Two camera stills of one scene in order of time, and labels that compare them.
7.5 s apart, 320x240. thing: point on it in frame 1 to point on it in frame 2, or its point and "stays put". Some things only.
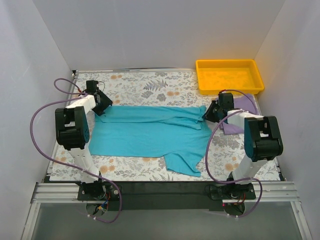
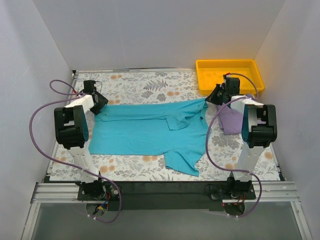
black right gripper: [211, 113] to [216, 95]
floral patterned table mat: [224, 152] stays put
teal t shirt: [177, 133] stays put
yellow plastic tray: [214, 76] stays put
